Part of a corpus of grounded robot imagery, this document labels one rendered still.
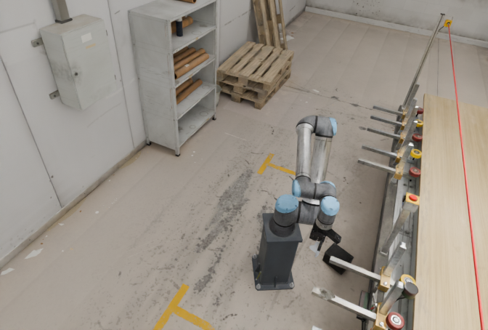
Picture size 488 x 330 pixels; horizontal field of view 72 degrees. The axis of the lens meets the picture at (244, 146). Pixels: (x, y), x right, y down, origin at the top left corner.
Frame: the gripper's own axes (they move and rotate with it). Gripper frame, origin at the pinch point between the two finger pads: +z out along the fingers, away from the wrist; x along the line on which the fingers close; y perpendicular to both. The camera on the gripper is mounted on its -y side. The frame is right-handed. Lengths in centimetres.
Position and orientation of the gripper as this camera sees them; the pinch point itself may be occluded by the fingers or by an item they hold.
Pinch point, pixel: (319, 247)
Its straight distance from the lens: 205.2
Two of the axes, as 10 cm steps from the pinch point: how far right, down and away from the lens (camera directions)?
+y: -9.0, -3.1, 3.0
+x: -4.3, 5.4, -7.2
